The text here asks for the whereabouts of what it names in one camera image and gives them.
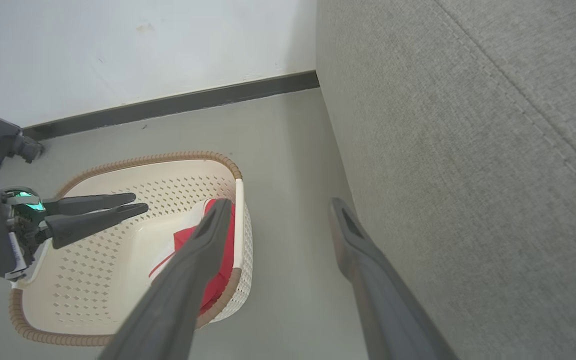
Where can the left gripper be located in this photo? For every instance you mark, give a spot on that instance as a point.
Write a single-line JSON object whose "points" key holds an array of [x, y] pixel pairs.
{"points": [[28, 212]]}

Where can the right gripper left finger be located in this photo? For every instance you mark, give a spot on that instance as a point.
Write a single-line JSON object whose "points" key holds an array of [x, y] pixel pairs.
{"points": [[178, 290]]}

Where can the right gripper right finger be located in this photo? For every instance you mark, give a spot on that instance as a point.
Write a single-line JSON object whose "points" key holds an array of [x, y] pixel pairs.
{"points": [[388, 300]]}

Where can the red garment with striped trim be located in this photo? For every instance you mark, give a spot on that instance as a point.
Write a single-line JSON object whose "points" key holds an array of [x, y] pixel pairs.
{"points": [[184, 239]]}

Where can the grey fabric sofa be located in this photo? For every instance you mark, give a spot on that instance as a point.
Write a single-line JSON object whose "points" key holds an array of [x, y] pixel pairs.
{"points": [[468, 150]]}

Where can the white perforated laundry basket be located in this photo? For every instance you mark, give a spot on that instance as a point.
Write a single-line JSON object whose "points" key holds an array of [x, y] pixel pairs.
{"points": [[98, 280]]}

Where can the black wall baseboard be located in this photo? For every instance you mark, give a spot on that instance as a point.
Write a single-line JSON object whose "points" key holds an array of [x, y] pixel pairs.
{"points": [[193, 100]]}

